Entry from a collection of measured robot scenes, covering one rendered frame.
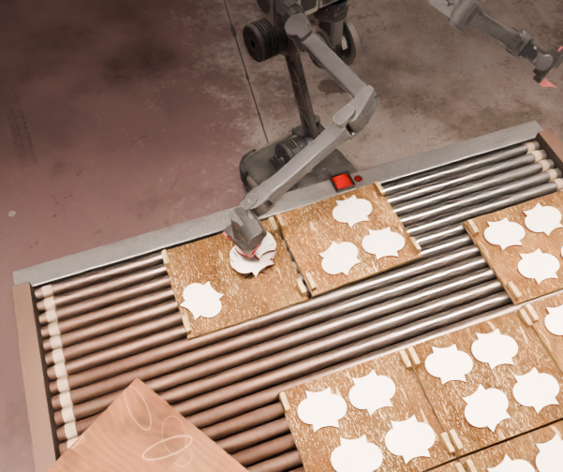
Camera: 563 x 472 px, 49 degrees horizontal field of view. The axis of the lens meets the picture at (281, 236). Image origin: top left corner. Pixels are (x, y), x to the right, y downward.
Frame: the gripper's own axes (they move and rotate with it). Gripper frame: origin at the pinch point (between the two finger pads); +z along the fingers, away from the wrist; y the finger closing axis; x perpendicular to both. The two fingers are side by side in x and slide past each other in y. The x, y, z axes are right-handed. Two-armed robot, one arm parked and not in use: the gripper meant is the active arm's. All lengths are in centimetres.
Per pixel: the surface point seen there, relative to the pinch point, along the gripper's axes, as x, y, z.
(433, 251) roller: 51, 41, 11
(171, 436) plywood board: -55, 34, -4
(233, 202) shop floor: 53, -80, 104
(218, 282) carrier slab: -11.9, 0.0, 8.2
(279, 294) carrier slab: -0.3, 17.4, 8.2
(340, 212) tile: 38.1, 8.3, 8.3
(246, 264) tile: -2.1, 3.6, 3.5
